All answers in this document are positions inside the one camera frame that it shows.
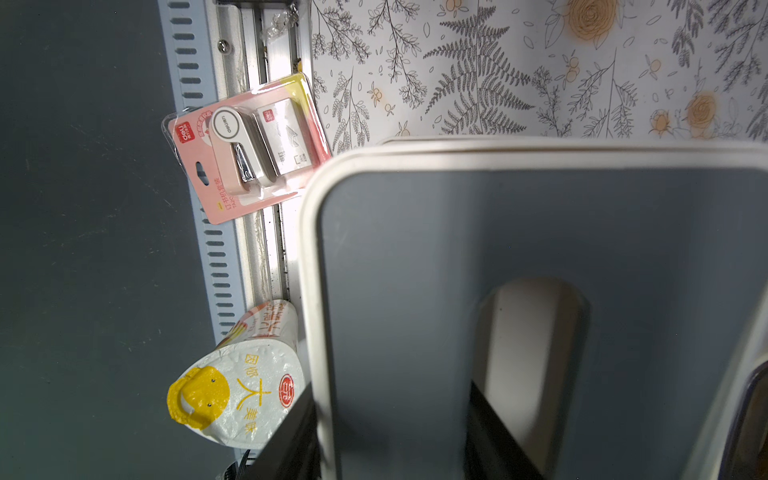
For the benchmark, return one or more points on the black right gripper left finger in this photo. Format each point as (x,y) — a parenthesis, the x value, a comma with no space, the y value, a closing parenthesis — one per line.
(293,451)

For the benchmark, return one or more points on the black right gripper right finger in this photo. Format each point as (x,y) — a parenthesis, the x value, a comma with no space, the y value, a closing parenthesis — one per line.
(491,452)

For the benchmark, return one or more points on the yellow smiley snack cup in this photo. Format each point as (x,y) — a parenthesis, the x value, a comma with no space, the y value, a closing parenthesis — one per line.
(239,394)

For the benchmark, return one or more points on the pink blister pack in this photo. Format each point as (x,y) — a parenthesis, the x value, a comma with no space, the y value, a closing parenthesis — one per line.
(250,151)

